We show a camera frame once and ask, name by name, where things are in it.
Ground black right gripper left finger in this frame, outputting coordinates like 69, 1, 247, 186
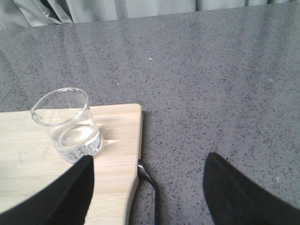
0, 156, 94, 225

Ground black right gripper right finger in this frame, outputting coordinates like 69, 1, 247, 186
203, 152, 300, 225

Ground wooden cutting board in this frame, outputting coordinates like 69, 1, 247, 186
0, 104, 143, 225

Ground clear glass beaker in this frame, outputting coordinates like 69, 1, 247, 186
30, 88, 104, 163

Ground black metal board handle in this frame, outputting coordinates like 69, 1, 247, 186
137, 158, 161, 225

